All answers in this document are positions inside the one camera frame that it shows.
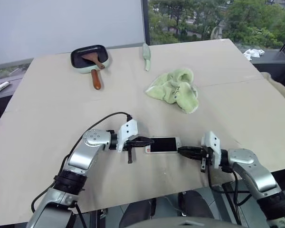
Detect white window panel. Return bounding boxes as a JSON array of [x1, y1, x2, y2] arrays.
[[0, 0, 147, 70]]

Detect white smartphone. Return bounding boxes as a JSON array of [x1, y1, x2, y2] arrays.
[[146, 136, 182, 154]]

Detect green fluffy towel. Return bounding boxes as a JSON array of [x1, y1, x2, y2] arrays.
[[145, 68, 200, 114]]

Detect green trees outside window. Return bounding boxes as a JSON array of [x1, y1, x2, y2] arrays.
[[148, 0, 285, 51]]

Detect black side table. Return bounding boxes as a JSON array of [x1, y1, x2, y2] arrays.
[[250, 48, 285, 91]]

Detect grey robot torso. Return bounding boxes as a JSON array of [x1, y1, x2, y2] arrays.
[[125, 216, 231, 228]]

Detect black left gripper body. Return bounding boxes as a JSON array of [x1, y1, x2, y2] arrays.
[[123, 139, 136, 164]]

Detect dark side desk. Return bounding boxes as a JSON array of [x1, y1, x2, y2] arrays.
[[0, 77, 23, 136]]

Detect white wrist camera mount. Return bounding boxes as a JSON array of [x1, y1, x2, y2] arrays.
[[116, 119, 139, 153], [201, 130, 222, 170]]

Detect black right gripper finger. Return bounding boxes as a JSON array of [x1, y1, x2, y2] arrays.
[[180, 152, 202, 161], [177, 146, 202, 154]]

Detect white crumpled cloth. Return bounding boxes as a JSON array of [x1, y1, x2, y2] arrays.
[[242, 48, 266, 61]]

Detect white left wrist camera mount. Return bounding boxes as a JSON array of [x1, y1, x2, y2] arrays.
[[116, 119, 139, 153]]

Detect brown wooden spatula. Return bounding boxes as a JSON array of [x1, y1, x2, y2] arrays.
[[81, 54, 106, 70]]

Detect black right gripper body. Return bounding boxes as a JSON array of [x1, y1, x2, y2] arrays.
[[199, 145, 215, 173]]

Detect green square frying pan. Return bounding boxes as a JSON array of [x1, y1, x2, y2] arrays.
[[70, 44, 111, 91]]

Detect white power strip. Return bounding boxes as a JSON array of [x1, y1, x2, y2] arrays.
[[0, 80, 10, 93]]

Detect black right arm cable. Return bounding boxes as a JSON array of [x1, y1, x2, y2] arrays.
[[207, 165, 253, 208]]

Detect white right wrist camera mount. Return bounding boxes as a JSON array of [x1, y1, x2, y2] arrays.
[[201, 130, 222, 170]]

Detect black window pillar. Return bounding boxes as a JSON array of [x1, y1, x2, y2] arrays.
[[141, 0, 151, 46]]

